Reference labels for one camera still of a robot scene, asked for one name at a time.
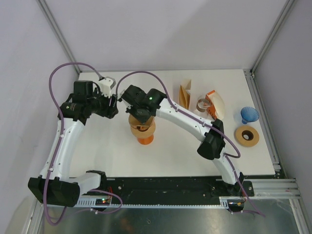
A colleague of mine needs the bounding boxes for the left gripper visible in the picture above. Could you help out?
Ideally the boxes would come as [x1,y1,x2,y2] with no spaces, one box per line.
[87,87,118,119]

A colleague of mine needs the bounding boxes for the brown paper coffee filter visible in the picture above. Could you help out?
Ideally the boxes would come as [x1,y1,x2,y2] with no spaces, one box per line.
[128,114,156,131]

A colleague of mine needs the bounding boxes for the pink glass dripper cone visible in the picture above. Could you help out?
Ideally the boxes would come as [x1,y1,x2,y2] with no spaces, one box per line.
[128,116,156,131]

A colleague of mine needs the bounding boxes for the wooden dripper ring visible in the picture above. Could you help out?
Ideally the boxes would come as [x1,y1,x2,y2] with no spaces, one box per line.
[234,125,260,148]
[130,123,156,139]

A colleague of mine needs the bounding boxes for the orange glass beaker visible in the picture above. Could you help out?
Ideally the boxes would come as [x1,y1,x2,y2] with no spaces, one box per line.
[137,135,154,145]

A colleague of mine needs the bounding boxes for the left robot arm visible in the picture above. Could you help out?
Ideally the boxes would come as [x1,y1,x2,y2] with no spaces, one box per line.
[28,77,118,207]

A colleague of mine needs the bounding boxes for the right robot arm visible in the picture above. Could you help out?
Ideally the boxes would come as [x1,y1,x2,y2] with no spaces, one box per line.
[117,85,243,195]

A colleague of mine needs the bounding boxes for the brown coffee filter pack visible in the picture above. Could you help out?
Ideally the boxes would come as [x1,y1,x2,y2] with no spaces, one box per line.
[178,79,192,110]

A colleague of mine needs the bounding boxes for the clear glass dripper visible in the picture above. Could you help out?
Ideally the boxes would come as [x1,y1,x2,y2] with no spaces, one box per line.
[196,95,211,113]

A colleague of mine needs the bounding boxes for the white coffee filter pack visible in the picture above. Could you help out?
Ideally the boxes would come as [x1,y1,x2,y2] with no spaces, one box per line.
[205,90,225,120]

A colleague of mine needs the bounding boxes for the blue glass dripper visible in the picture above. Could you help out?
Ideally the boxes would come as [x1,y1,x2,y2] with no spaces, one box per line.
[240,107,259,124]

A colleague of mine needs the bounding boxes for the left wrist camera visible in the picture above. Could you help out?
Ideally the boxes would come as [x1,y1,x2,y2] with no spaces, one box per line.
[98,77,116,98]

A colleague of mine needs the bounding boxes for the grey cable duct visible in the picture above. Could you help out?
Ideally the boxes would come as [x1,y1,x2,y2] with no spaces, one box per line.
[77,196,117,208]

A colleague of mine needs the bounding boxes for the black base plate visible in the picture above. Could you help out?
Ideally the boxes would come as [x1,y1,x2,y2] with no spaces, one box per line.
[99,176,244,206]

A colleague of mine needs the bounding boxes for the left frame post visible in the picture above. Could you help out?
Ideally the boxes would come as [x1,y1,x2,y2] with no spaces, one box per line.
[36,0,76,62]

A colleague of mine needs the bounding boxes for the frame post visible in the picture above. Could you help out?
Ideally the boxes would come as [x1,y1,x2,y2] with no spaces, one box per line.
[250,0,297,74]
[36,0,76,62]

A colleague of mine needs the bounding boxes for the aluminium frame rail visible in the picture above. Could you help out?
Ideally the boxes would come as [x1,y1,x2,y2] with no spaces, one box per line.
[36,177,300,198]

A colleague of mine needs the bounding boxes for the right frame post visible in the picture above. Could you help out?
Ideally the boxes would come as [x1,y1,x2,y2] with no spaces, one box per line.
[250,0,297,74]

